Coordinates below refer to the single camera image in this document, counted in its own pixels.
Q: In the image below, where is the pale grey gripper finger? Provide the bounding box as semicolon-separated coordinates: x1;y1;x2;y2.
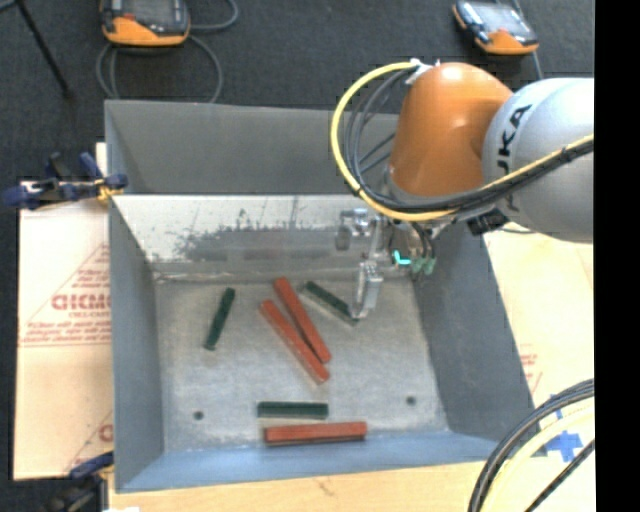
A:
363;273;385;320
351;263;372;320

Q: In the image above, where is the dark green flat block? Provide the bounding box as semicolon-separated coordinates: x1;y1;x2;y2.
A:
298;280;361;328
203;287;237;352
256;400;330;421

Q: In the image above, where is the grey metal bin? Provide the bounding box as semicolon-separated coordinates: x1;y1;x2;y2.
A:
103;98;544;494

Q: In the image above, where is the red-brown flat block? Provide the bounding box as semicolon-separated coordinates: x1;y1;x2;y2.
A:
272;276;333;365
262;420;369;447
258;299;332;386

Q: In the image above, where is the brown cardboard board, red print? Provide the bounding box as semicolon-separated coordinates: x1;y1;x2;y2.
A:
12;197;595;482

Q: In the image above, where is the black cylinder on white bracket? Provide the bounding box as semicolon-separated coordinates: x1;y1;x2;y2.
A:
466;208;507;236

